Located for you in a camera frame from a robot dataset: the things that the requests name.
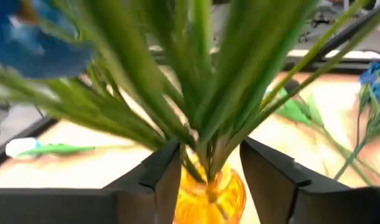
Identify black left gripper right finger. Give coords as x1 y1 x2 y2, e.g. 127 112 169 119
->
239 136 380 224

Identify yellow textured glass vase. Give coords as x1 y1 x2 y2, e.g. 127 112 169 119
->
173 155 247 224

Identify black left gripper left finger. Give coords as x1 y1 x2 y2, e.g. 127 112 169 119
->
0 139 182 224

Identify green leaf stems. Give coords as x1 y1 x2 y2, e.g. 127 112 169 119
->
282 78 303 94

